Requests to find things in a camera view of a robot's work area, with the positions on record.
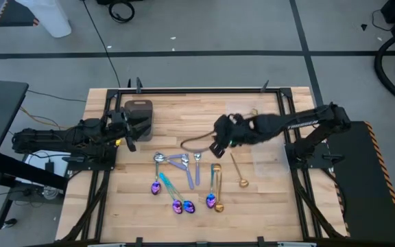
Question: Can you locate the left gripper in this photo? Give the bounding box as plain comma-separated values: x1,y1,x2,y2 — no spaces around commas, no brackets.
106,118,152,153

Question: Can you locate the large black hazard-striped platform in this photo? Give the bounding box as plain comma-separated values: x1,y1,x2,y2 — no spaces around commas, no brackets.
326,120,395,245

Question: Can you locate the lilac utensil handle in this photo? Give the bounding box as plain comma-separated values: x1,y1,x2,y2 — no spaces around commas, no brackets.
165,158,188,172

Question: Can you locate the yellow floor cable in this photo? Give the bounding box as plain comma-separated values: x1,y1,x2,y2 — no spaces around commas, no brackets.
19,106,71,130

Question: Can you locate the white trash can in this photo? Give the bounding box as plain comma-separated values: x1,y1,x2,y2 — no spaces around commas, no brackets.
14,0,72,38

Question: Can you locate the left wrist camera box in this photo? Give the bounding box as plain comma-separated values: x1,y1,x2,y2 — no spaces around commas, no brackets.
110,108,127,125

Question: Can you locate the thin black floor cable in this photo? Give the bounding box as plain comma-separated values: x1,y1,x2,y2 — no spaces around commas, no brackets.
82,0,121,87

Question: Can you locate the black hazard-striped floor mat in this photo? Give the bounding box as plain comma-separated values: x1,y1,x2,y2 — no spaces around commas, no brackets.
0,0,40,27

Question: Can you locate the purple-handled silver spoon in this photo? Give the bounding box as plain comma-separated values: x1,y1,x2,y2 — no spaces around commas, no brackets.
153,152,184,164
180,153,195,190
193,152,202,187

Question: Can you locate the dark translucent plastic bin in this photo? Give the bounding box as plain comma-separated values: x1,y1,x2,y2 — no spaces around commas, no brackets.
123,99,154,142

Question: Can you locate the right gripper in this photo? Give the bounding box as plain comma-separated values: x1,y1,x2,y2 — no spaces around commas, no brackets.
209,115,253,158

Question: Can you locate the coiled black cable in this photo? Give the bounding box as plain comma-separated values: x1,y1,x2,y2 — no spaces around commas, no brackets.
108,1,136,24

